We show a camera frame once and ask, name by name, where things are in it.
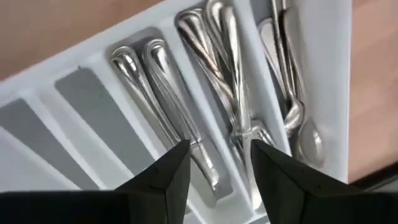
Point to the silver knife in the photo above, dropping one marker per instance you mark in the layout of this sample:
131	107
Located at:
175	93

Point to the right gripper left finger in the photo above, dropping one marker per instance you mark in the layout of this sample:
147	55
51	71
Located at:
155	199

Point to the white cutlery tray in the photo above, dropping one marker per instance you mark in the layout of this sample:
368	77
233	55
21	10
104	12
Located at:
326	93

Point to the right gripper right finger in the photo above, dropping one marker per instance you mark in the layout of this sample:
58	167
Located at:
295	199

